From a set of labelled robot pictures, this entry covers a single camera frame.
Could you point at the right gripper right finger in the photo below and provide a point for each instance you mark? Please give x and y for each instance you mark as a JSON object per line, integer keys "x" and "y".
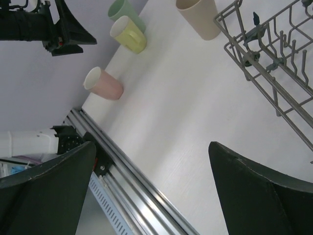
{"x": 257, "y": 200}

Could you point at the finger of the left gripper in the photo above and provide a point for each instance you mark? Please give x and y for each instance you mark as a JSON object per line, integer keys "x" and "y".
{"x": 69, "y": 29}

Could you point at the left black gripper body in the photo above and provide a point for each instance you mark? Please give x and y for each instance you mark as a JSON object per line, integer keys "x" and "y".
{"x": 54, "y": 43}

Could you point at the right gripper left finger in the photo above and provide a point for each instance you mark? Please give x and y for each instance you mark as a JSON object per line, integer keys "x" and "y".
{"x": 47, "y": 199}

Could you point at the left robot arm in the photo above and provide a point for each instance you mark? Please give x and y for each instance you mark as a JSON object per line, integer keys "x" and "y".
{"x": 17, "y": 24}

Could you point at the green tumbler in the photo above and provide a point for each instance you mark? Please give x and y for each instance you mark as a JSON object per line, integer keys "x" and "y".
{"x": 121, "y": 8}

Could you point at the pale yellow-green mug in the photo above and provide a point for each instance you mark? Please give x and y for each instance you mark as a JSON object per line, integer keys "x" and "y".
{"x": 125, "y": 31}

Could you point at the pink mug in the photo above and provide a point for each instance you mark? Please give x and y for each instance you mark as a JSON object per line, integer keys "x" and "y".
{"x": 101, "y": 83}

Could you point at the beige tumbler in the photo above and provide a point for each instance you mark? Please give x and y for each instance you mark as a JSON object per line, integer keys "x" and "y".
{"x": 200, "y": 15}

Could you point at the perforated cable tray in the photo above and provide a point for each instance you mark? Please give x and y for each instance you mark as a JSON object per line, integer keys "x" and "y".
{"x": 108, "y": 207}

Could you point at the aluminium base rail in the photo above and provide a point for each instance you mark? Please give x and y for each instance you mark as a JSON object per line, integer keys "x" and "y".
{"x": 145, "y": 208}

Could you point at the grey wire dish rack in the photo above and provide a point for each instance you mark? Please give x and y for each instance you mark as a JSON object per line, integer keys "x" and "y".
{"x": 276, "y": 55}

